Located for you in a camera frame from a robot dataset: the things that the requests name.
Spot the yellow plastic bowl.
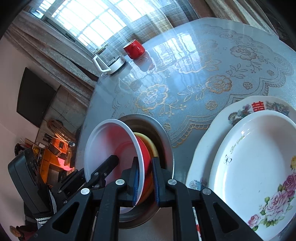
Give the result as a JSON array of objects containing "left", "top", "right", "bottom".
[{"left": 134, "top": 132, "right": 159, "bottom": 158}]

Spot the large white dragon plate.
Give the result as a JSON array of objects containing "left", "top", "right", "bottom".
[{"left": 185, "top": 95, "right": 296, "bottom": 241}]

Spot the red plastic bowl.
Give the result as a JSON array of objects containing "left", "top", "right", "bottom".
[{"left": 84, "top": 119, "right": 145, "bottom": 206}]

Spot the stainless steel bowl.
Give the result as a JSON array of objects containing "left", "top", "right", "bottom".
[{"left": 116, "top": 113, "right": 175, "bottom": 230}]

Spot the white rose deep plate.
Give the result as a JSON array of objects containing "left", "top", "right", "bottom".
[{"left": 208, "top": 110, "right": 295, "bottom": 240}]

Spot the black television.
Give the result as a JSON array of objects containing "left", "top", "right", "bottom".
[{"left": 16, "top": 68, "right": 56, "bottom": 128}]

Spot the glass electric kettle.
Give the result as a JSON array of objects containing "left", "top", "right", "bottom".
[{"left": 92, "top": 43, "right": 126, "bottom": 75}]

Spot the red mug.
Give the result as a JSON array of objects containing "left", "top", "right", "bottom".
[{"left": 123, "top": 39, "right": 145, "bottom": 59}]

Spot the sheer white curtain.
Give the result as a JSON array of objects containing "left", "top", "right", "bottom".
[{"left": 25, "top": 0, "right": 198, "bottom": 55}]

